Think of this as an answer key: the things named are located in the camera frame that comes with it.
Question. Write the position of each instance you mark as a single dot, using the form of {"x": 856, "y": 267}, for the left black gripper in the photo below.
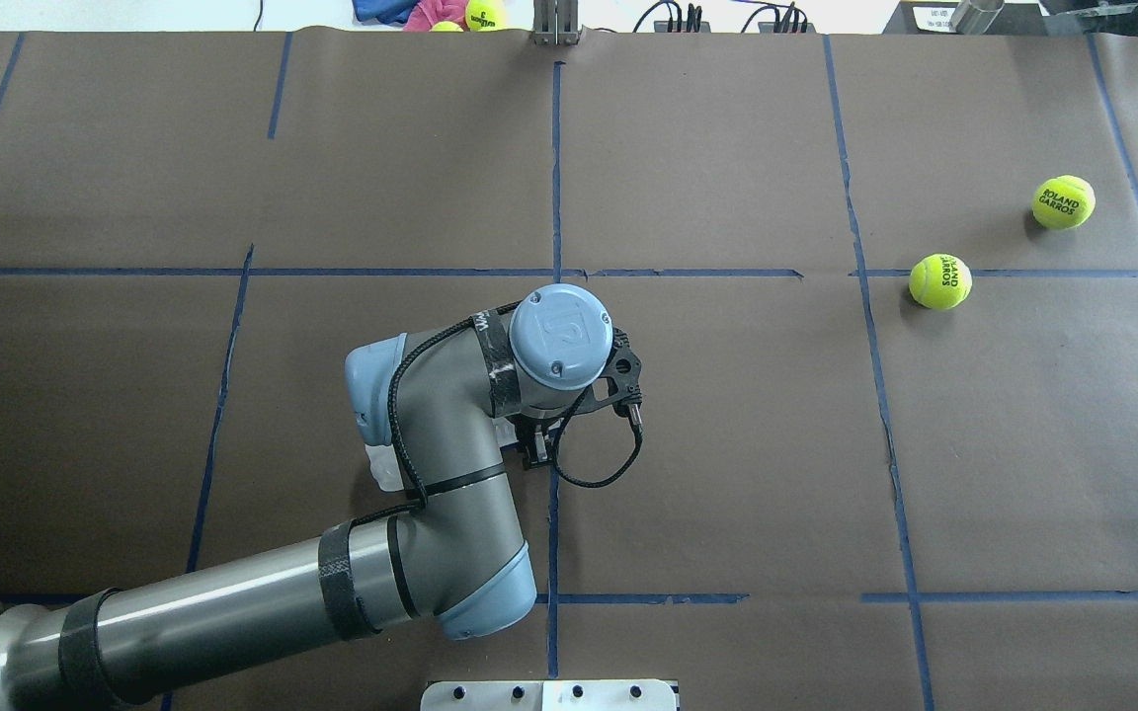
{"x": 536, "y": 446}

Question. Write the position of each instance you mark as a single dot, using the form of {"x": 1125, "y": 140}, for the yellow tennis ball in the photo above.
{"x": 1063, "y": 202}
{"x": 940, "y": 282}

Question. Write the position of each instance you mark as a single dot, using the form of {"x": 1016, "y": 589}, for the tennis ball can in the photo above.
{"x": 383, "y": 465}

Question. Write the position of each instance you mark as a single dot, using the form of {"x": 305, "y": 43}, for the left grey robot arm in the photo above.
{"x": 190, "y": 490}

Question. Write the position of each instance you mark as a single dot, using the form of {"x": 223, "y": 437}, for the yellow ball behind table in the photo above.
{"x": 486, "y": 15}

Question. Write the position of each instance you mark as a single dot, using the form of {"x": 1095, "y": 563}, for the pink cloth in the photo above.
{"x": 426, "y": 15}

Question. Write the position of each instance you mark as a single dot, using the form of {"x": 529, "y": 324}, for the blue cloth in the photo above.
{"x": 384, "y": 12}

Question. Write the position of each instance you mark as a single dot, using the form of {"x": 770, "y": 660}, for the silver metal cup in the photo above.
{"x": 975, "y": 17}

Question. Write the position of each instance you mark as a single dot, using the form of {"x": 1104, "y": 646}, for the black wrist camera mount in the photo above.
{"x": 620, "y": 376}

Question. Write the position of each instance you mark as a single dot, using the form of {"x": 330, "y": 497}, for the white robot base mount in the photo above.
{"x": 552, "y": 694}

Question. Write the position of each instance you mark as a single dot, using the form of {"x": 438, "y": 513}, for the aluminium frame post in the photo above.
{"x": 556, "y": 23}

